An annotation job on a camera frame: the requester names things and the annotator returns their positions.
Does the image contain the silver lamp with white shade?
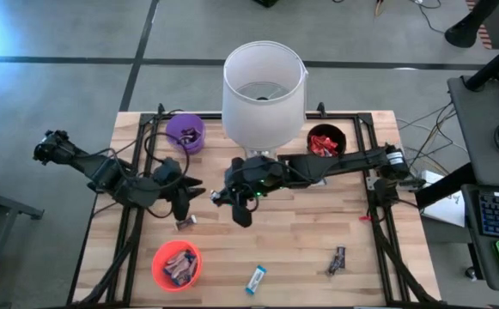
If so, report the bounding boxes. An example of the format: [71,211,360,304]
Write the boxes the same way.
[222,39,309,159]

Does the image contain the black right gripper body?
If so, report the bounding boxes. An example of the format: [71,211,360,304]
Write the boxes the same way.
[224,154,287,203]

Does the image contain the black plastic bucket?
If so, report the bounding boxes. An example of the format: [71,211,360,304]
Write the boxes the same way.
[306,123,348,160]

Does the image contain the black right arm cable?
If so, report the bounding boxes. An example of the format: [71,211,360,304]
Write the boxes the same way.
[229,162,261,215]

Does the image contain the grey metal side table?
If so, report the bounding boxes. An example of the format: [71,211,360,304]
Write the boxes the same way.
[0,171,46,309]

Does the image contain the black stand leg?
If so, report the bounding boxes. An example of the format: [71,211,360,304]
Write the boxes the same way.
[443,0,499,49]

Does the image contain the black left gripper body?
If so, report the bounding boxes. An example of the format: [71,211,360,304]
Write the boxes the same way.
[121,175,174,209]

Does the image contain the grey office desk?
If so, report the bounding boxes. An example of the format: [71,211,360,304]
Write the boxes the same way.
[446,75,499,190]

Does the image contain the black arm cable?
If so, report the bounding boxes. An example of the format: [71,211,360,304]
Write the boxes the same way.
[143,130,192,220]
[229,162,261,215]

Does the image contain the black aluminium rig frame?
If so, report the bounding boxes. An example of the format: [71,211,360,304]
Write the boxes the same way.
[66,102,441,309]

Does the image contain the purple pumpkin face bucket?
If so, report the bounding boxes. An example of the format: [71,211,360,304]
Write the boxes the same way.
[165,112,207,156]

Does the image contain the black floor cable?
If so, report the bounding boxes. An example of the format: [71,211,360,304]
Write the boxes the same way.
[410,0,447,36]

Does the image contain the orange pumpkin face bucket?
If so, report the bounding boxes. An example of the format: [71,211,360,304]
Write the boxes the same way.
[150,239,204,294]

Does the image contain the orange Reese's candy pack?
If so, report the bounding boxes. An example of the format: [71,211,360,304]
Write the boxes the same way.
[308,135,326,156]
[321,136,340,157]

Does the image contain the white paper sheet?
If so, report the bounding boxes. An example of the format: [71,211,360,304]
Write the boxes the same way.
[422,191,466,228]

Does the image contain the black slanted pole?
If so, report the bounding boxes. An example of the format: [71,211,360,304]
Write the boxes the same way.
[463,33,499,92]

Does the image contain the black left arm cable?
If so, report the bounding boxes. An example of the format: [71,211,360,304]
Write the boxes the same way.
[143,130,192,220]

